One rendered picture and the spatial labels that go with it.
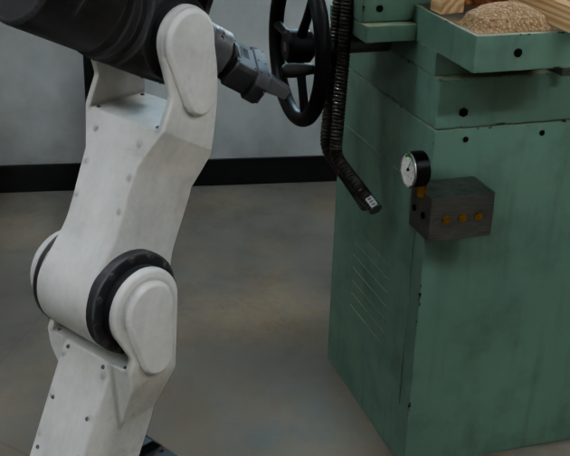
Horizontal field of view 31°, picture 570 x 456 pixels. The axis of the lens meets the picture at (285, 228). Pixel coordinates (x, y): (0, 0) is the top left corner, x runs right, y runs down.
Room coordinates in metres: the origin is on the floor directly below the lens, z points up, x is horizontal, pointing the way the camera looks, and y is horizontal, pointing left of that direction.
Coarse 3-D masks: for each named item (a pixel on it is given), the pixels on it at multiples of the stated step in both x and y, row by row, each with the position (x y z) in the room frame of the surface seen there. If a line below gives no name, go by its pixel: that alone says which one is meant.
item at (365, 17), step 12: (360, 0) 1.77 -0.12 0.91; (372, 0) 1.76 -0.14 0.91; (384, 0) 1.77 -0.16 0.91; (396, 0) 1.77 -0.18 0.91; (408, 0) 1.78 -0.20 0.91; (420, 0) 1.79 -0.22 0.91; (360, 12) 1.76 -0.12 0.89; (372, 12) 1.76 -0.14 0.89; (384, 12) 1.77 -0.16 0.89; (396, 12) 1.77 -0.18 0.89; (408, 12) 1.78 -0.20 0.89
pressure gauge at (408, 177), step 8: (408, 152) 1.61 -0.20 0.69; (416, 152) 1.61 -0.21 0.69; (424, 152) 1.62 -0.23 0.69; (408, 160) 1.62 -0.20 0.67; (416, 160) 1.59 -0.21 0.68; (424, 160) 1.60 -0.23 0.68; (400, 168) 1.64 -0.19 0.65; (416, 168) 1.59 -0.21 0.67; (424, 168) 1.59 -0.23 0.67; (408, 176) 1.61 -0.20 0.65; (416, 176) 1.58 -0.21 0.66; (424, 176) 1.59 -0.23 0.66; (408, 184) 1.61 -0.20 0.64; (416, 184) 1.59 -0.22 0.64; (424, 184) 1.60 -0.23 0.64; (416, 192) 1.62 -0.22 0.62
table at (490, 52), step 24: (360, 24) 1.76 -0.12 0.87; (384, 24) 1.75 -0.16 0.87; (408, 24) 1.76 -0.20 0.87; (432, 24) 1.71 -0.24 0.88; (456, 24) 1.64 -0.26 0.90; (432, 48) 1.70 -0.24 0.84; (456, 48) 1.63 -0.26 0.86; (480, 48) 1.57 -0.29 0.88; (504, 48) 1.58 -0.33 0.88; (528, 48) 1.60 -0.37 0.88; (552, 48) 1.61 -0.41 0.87; (480, 72) 1.57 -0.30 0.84
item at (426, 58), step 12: (396, 48) 1.84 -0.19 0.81; (408, 48) 1.79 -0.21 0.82; (420, 48) 1.75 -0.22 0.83; (420, 60) 1.74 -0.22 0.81; (432, 60) 1.70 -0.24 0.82; (444, 60) 1.69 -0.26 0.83; (432, 72) 1.70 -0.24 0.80; (444, 72) 1.70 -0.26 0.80; (456, 72) 1.70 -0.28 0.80; (468, 72) 1.71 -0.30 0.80
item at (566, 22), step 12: (516, 0) 1.76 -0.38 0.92; (528, 0) 1.73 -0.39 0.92; (540, 0) 1.69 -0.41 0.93; (552, 0) 1.66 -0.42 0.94; (564, 0) 1.66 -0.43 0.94; (540, 12) 1.69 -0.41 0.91; (552, 12) 1.66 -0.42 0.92; (564, 12) 1.63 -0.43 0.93; (552, 24) 1.65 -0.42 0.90; (564, 24) 1.62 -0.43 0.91
